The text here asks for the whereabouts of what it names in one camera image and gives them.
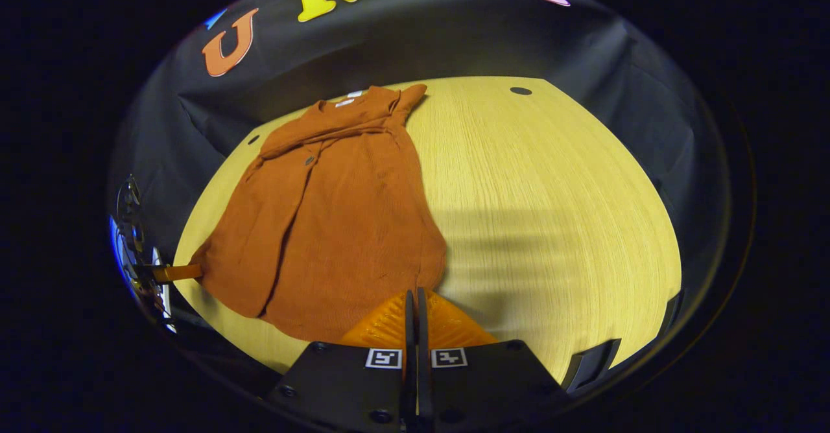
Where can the black backdrop cloth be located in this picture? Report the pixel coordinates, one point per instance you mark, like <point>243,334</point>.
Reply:
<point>454,37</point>

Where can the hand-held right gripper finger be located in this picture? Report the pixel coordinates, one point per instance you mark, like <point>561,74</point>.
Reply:
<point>410,355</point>
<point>423,355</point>

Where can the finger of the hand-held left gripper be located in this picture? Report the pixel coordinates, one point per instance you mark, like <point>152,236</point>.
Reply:
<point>178,273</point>

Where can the orange knit garment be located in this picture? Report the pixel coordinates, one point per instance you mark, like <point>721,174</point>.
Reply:
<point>337,225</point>

